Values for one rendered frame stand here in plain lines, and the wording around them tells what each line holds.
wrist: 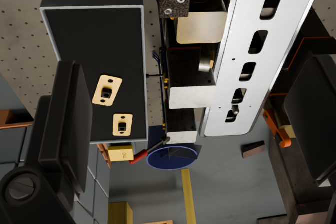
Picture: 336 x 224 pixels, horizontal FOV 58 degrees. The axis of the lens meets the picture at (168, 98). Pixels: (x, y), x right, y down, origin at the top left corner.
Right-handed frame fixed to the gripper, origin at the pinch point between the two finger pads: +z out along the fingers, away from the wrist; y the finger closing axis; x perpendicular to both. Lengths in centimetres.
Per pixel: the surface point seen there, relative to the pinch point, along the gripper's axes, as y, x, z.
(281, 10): 28, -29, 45
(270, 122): 37, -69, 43
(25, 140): -91, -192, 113
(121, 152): -8, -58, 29
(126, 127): -6, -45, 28
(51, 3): -13.9, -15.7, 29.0
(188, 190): 44, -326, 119
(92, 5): -8.5, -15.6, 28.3
